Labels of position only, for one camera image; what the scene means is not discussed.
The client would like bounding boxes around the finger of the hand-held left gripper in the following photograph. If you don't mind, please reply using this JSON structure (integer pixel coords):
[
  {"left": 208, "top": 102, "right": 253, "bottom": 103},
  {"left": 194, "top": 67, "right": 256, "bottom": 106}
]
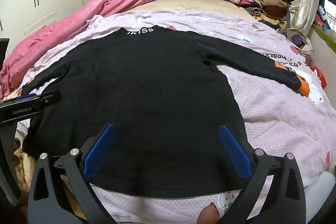
[
  {"left": 3, "top": 93, "right": 38, "bottom": 104},
  {"left": 39, "top": 90, "right": 62, "bottom": 107}
]

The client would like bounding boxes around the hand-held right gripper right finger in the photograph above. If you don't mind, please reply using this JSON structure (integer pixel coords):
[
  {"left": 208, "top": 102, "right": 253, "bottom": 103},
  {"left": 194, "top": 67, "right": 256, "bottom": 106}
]
[{"left": 218, "top": 124, "right": 307, "bottom": 224}]

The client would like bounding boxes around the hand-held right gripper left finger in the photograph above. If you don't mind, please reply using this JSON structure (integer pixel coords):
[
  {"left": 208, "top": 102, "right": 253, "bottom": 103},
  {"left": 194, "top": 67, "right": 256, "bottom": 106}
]
[{"left": 28, "top": 123, "right": 116, "bottom": 224}]

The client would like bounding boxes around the black t-shirt orange print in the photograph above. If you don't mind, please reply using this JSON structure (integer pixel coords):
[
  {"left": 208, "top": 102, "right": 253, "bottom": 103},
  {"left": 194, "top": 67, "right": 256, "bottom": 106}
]
[{"left": 21, "top": 25, "right": 302, "bottom": 199}]

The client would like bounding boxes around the purple and white clothes heap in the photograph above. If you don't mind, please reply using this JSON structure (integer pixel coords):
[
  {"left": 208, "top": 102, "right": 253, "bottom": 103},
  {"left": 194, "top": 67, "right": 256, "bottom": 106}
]
[{"left": 285, "top": 28, "right": 314, "bottom": 56}]

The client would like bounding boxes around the large pile of folded clothes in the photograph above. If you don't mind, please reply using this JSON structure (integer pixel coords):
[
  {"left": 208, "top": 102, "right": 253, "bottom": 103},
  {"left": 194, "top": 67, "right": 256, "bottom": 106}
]
[{"left": 223, "top": 0, "right": 296, "bottom": 30}]

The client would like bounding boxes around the person's left hand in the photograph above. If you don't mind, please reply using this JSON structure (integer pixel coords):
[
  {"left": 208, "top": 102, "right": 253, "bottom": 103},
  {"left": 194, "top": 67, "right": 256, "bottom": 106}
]
[{"left": 10, "top": 138, "right": 22, "bottom": 165}]

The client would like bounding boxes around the person's right hand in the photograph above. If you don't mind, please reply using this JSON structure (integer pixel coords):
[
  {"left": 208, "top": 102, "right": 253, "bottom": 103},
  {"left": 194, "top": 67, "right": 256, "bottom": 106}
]
[{"left": 197, "top": 202, "right": 221, "bottom": 224}]

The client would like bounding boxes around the black flat object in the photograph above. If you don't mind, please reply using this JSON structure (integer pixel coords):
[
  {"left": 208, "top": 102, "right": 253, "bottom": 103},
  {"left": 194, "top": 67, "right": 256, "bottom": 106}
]
[{"left": 0, "top": 38, "right": 10, "bottom": 69}]

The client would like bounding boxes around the purple printed bed sheet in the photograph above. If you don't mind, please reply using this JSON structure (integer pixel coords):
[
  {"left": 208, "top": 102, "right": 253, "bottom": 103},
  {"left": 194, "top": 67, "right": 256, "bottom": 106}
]
[{"left": 16, "top": 10, "right": 336, "bottom": 224}]

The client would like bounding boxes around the pink quilt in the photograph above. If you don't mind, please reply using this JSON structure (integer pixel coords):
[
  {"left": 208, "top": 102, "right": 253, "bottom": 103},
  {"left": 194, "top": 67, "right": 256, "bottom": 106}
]
[{"left": 0, "top": 0, "right": 156, "bottom": 98}]

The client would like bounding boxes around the white rounded object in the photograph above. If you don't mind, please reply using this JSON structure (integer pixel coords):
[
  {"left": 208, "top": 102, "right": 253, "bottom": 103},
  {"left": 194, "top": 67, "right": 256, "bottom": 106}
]
[{"left": 302, "top": 170, "right": 336, "bottom": 214}]

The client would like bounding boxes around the red packet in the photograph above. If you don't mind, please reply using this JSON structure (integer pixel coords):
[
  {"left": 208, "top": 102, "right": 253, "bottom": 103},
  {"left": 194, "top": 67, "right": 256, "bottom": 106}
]
[{"left": 310, "top": 65, "right": 327, "bottom": 89}]

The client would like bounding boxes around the green windowsill cloth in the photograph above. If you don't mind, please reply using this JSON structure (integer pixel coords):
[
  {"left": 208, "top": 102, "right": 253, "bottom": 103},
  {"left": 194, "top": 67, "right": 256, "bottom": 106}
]
[{"left": 311, "top": 23, "right": 336, "bottom": 54}]

